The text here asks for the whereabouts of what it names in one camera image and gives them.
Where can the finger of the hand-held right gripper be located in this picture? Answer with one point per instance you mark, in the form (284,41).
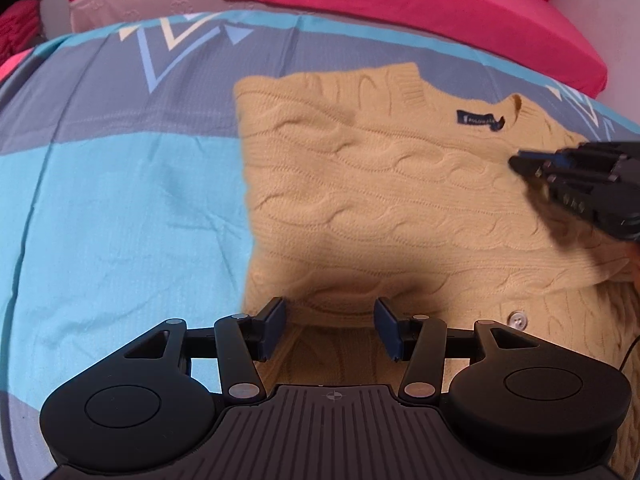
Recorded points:
(562,159)
(590,200)

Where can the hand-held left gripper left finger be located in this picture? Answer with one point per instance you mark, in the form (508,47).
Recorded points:
(266,327)

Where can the pink ruffled cloth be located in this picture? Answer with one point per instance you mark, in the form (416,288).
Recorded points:
(17,30)

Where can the blue grey patterned duvet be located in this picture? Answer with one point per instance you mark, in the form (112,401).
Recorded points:
(120,185)

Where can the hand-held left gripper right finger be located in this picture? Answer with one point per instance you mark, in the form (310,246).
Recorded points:
(385,327)

